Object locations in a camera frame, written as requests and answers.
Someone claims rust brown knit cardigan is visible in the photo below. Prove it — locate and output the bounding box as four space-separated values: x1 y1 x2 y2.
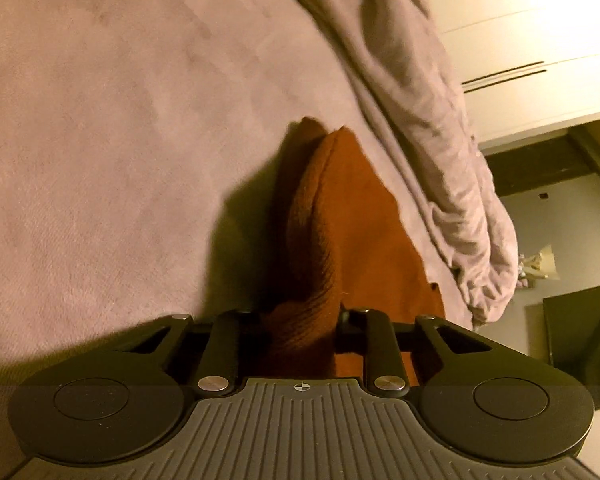
261 118 445 379

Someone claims lilac fleece bed sheet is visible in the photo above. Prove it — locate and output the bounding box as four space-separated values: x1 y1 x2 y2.
0 0 471 478

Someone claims black square panel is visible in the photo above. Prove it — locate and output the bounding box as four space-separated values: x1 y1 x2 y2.
543 286 600 410

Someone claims white wardrobe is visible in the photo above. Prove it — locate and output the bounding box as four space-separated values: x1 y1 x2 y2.
428 0 600 148

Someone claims wrapped flower bouquet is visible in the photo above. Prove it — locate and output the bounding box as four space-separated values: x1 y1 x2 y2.
517 245 560 288

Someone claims crumpled lilac duvet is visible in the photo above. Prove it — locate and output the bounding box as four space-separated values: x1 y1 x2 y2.
298 0 518 327

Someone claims dark doorway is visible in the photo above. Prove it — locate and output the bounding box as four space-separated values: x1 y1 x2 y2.
486 127 600 197

